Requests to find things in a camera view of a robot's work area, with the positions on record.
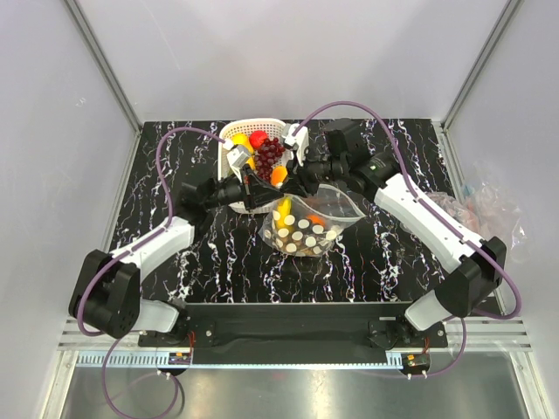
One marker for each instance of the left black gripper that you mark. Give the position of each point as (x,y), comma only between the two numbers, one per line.
(255,190)

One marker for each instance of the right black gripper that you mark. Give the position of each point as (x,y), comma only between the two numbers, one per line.
(300,183)

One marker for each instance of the yellow banana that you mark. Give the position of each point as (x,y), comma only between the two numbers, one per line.
(281,212)

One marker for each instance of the purple red grape bunch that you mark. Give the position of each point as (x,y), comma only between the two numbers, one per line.
(267,156)

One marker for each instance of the orange fruit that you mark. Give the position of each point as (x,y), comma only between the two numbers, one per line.
(314,219)

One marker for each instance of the clear dotted zip bag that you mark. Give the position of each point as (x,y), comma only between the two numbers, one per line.
(337,209)

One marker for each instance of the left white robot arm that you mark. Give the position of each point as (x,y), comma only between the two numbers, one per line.
(107,296)

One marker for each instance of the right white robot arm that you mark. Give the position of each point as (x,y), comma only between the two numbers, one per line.
(473,265)

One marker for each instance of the pile of spare zip bags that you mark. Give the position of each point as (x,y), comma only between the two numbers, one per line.
(489,210)

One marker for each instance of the orange yellow mango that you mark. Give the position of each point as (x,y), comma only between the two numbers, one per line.
(278,175)

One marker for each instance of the red strawberry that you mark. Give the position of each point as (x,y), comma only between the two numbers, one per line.
(258,138)

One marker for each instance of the upper yellow lemon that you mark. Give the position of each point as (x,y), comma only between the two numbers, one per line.
(241,139)

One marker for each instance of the white plastic basket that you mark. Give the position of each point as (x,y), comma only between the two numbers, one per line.
(272,127)

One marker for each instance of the left connector block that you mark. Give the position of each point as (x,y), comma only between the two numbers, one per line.
(180,358)

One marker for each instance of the connector block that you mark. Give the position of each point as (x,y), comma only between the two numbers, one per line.
(180,358)
(418,360)

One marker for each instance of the right connector block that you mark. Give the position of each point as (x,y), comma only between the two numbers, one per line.
(418,360)

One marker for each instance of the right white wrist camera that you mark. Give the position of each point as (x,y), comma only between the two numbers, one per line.
(295,139)

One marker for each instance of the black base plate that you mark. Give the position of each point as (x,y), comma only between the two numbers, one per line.
(381,323)

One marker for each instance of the aluminium frame rail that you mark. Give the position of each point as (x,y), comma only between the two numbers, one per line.
(478,335)

